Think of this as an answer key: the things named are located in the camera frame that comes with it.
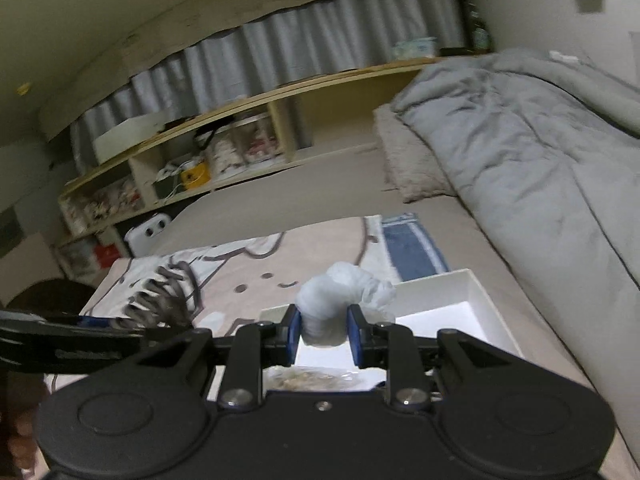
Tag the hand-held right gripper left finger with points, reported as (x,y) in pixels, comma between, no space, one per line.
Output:
(295,336)

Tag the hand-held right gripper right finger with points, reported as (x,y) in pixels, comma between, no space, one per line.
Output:
(354,336)

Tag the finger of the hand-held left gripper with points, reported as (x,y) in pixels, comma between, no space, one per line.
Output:
(95,321)

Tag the white bundle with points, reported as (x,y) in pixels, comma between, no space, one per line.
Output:
(327,300)

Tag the white cardboard box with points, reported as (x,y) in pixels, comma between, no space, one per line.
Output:
(450,320)

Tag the person's left hand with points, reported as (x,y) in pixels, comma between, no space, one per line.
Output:
(20,430)

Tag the black chair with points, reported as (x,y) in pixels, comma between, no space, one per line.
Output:
(50,296)

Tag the red box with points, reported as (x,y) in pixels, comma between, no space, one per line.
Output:
(106,256)

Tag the printed cartoon blanket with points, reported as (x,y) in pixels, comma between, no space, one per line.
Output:
(240,260)

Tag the white heater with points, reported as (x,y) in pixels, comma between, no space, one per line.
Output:
(147,232)

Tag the beige bed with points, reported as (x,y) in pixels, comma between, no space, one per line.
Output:
(325,185)

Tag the yellow container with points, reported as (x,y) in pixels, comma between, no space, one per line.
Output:
(194,175)

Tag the white storage box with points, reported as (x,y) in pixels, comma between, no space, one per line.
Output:
(127,137)

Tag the fluffy beige pillow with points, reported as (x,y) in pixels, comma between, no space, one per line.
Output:
(410,155)

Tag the wooden shelf unit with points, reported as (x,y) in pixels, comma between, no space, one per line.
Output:
(320,110)

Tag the grey duvet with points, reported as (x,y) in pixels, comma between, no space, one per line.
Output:
(540,160)

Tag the grey curtain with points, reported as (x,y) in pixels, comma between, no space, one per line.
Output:
(300,45)

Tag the tissue pack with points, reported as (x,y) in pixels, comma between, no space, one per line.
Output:
(414,48)

